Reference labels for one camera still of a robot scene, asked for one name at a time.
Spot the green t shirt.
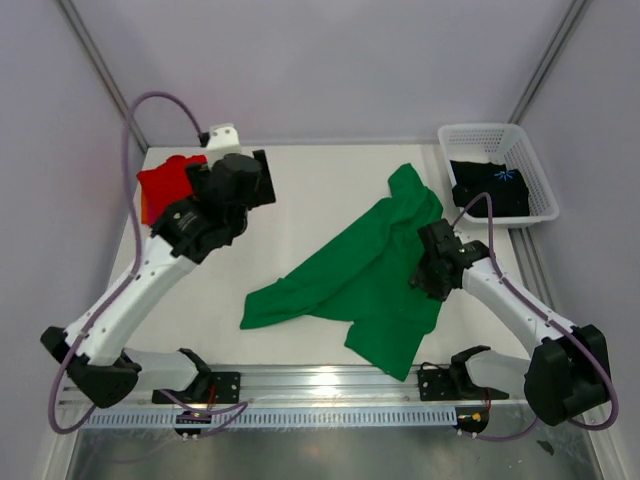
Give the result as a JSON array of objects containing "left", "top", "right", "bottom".
[{"left": 240, "top": 164, "right": 443, "bottom": 381}]

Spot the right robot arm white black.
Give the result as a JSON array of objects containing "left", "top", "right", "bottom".
[{"left": 409, "top": 220, "right": 617, "bottom": 426}]

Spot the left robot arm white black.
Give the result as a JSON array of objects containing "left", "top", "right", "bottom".
[{"left": 41, "top": 150, "right": 276, "bottom": 409}]

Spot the red folded t shirt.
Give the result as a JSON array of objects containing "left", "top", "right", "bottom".
[{"left": 136, "top": 155, "right": 207, "bottom": 226}]

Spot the orange folded t shirt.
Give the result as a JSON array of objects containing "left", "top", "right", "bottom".
[{"left": 139, "top": 193, "right": 148, "bottom": 225}]

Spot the black t shirt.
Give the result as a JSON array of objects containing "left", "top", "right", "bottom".
[{"left": 451, "top": 161, "right": 530, "bottom": 217}]

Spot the white plastic basket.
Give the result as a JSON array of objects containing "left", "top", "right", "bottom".
[{"left": 438, "top": 123, "right": 559, "bottom": 228}]

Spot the right black controller board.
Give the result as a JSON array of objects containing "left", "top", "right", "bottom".
[{"left": 453, "top": 410, "right": 490, "bottom": 436}]

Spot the black controller board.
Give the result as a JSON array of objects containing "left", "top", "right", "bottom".
[
  {"left": 173, "top": 410, "right": 211, "bottom": 437},
  {"left": 453, "top": 410, "right": 490, "bottom": 436}
]

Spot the left black controller board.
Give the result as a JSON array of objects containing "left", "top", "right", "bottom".
[{"left": 173, "top": 410, "right": 211, "bottom": 437}]

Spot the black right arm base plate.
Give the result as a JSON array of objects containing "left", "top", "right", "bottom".
[{"left": 417, "top": 362, "right": 509, "bottom": 401}]

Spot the aluminium mounting rail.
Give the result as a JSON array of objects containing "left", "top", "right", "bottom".
[{"left": 55, "top": 363, "right": 606, "bottom": 411}]

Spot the grey slotted cable duct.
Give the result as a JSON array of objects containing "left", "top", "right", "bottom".
[{"left": 83, "top": 405, "right": 456, "bottom": 429}]

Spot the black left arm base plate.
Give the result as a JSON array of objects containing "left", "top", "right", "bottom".
[{"left": 169, "top": 371, "right": 242, "bottom": 405}]

